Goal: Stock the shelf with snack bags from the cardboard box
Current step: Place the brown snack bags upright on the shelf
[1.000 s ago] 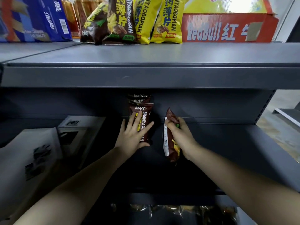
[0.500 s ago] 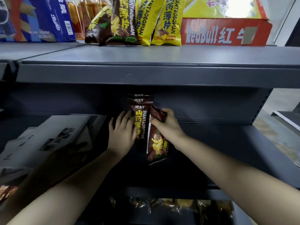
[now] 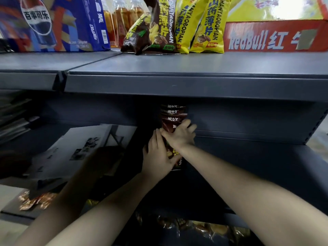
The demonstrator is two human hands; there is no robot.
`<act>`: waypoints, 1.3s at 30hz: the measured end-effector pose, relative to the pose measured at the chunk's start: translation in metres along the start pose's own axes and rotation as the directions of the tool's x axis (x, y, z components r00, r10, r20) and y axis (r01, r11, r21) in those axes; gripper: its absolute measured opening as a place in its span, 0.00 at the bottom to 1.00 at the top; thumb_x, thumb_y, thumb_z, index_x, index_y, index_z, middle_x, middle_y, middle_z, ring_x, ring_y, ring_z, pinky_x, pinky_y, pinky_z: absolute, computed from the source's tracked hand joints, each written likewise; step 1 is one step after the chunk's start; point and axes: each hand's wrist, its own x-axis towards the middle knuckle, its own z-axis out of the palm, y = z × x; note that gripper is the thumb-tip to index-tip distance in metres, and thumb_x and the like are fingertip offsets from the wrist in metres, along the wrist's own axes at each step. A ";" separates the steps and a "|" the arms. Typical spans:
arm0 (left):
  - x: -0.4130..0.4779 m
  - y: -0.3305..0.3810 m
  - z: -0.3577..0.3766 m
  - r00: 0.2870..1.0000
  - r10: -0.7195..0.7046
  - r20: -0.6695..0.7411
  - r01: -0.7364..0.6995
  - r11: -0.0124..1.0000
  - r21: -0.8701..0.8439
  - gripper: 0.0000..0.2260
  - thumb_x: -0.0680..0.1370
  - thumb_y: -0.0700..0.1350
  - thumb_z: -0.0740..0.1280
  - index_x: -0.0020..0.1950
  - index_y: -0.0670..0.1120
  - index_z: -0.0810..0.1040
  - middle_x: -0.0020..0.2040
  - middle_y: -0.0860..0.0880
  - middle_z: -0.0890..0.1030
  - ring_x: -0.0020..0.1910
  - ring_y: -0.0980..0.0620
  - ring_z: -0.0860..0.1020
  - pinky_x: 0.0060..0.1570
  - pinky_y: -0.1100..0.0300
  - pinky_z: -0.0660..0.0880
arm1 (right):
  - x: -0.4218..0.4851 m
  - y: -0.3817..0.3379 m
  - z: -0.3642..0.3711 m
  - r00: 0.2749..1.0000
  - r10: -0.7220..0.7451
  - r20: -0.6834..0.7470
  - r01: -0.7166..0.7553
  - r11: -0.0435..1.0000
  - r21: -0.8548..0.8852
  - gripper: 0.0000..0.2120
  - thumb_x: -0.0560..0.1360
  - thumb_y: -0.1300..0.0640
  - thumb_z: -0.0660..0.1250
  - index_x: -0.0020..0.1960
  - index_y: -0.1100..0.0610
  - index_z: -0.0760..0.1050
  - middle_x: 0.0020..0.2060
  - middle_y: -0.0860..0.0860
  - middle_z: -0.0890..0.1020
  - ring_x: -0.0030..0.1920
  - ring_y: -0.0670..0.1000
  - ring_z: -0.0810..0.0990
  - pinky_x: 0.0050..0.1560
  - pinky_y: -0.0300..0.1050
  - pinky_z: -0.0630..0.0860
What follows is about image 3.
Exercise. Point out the yellow snack packet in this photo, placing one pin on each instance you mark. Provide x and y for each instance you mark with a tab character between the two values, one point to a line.
212	25
187	23

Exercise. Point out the white printed flat box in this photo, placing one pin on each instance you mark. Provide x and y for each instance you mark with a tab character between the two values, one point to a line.
77	151

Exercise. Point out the dark grey metal shelf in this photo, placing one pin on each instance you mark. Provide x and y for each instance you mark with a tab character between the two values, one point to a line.
179	87

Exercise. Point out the person's right hand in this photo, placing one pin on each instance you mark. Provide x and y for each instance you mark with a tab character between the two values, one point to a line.
182	135

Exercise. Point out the person's right forearm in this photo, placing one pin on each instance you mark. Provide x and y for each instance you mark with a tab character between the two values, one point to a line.
243	192

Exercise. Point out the pile of red-brown foil packets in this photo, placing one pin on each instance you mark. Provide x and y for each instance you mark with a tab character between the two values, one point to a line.
38	201

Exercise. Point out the red carton with white lettering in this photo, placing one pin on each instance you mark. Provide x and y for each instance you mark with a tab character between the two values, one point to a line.
276	38

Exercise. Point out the person's left hand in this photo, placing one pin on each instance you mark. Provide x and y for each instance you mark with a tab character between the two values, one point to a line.
157	161

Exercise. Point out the pile of wrapped pastries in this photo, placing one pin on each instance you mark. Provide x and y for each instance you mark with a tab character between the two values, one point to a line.
200	228

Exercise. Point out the blue drink carton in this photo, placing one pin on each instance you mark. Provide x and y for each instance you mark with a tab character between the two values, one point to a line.
64	23

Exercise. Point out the yellow printed carton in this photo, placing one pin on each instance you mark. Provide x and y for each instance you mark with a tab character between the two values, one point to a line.
269	8

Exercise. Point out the pack of orange drink bottles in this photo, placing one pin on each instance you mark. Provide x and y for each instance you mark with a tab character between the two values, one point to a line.
120	17

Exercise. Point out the person's left forearm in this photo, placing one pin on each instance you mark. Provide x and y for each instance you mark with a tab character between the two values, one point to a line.
107	217

